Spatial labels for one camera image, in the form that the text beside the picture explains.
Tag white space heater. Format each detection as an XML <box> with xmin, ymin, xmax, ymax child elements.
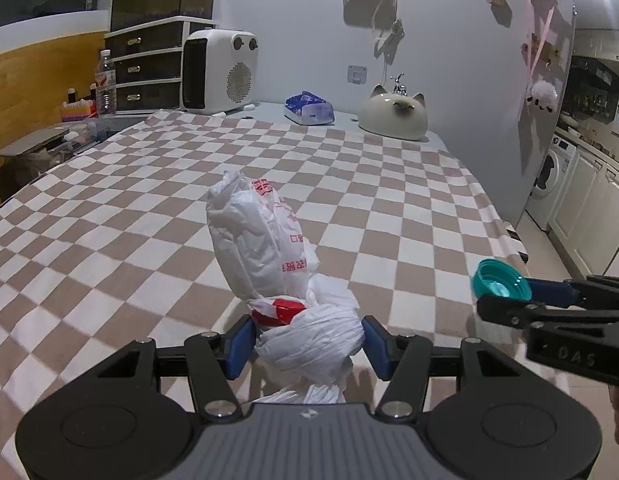
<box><xmin>180</xmin><ymin>29</ymin><xmax>258</xmax><ymax>115</ymax></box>

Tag clear water bottle red label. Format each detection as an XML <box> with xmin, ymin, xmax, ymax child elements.
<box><xmin>96</xmin><ymin>49</ymin><xmax>117</xmax><ymax>118</ymax></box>

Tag black range hood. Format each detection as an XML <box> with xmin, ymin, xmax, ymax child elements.
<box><xmin>567</xmin><ymin>56</ymin><xmax>619</xmax><ymax>93</ymax></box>

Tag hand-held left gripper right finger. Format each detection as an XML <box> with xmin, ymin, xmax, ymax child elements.
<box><xmin>364</xmin><ymin>316</ymin><xmax>540</xmax><ymax>422</ymax></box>

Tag white plush wall toy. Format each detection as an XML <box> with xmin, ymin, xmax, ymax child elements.
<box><xmin>528</xmin><ymin>80</ymin><xmax>557</xmax><ymax>111</ymax></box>

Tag teal bottle cap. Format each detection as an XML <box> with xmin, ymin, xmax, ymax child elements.
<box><xmin>472</xmin><ymin>258</ymin><xmax>533</xmax><ymax>302</ymax></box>

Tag clear plastic storage box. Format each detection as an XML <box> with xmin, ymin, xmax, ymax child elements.
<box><xmin>64</xmin><ymin>117</ymin><xmax>110</xmax><ymax>148</ymax></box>

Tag white kitchen base cabinets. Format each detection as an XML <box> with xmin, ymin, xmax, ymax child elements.
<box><xmin>547</xmin><ymin>132</ymin><xmax>619</xmax><ymax>281</ymax></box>

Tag white washing machine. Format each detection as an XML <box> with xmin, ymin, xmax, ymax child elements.
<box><xmin>532</xmin><ymin>135</ymin><xmax>579</xmax><ymax>231</ymax></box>

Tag brown white checkered tablecloth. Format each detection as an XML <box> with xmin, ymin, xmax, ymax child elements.
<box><xmin>0</xmin><ymin>109</ymin><xmax>570</xmax><ymax>461</ymax></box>

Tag white drawer unit dark drawers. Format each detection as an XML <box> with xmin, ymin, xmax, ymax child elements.
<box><xmin>104</xmin><ymin>16</ymin><xmax>217</xmax><ymax>113</ymax></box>

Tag blue tissue pack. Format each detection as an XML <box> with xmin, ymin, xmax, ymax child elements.
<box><xmin>283</xmin><ymin>91</ymin><xmax>335</xmax><ymax>126</ymax></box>

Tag pink wall ribbon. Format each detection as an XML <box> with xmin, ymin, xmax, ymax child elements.
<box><xmin>525</xmin><ymin>0</ymin><xmax>556</xmax><ymax>86</ymax></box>

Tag white plastic bag red print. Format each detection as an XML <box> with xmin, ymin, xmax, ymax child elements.
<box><xmin>206</xmin><ymin>170</ymin><xmax>364</xmax><ymax>406</ymax></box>

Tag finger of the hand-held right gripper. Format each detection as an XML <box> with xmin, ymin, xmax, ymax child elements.
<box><xmin>478</xmin><ymin>294</ymin><xmax>619</xmax><ymax>331</ymax></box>
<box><xmin>524</xmin><ymin>275</ymin><xmax>619</xmax><ymax>307</ymax></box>

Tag white cat-shaped ornament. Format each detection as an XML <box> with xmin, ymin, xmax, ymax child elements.
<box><xmin>358</xmin><ymin>85</ymin><xmax>429</xmax><ymax>142</ymax></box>

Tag grey flat tray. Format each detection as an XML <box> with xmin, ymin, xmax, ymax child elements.
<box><xmin>0</xmin><ymin>129</ymin><xmax>70</xmax><ymax>157</ymax></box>

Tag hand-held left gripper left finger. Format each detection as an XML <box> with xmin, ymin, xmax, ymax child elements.
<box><xmin>79</xmin><ymin>316</ymin><xmax>256</xmax><ymax>422</ymax></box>

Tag colourful pen box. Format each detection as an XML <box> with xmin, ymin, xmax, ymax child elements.
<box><xmin>62</xmin><ymin>100</ymin><xmax>97</xmax><ymax>122</ymax></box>

